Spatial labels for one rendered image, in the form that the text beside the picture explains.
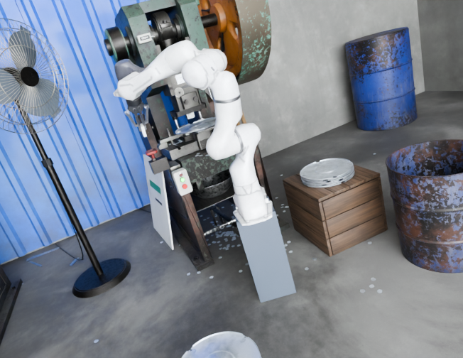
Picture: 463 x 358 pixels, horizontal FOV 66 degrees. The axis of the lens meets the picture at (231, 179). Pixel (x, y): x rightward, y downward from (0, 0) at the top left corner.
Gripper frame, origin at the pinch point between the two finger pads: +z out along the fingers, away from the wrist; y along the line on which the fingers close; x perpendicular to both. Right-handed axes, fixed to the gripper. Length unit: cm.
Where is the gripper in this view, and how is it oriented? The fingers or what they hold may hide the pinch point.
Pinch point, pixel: (143, 130)
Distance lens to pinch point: 197.2
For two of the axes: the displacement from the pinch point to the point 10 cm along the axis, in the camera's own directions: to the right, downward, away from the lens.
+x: -4.4, -5.8, 6.8
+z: 0.9, 7.3, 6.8
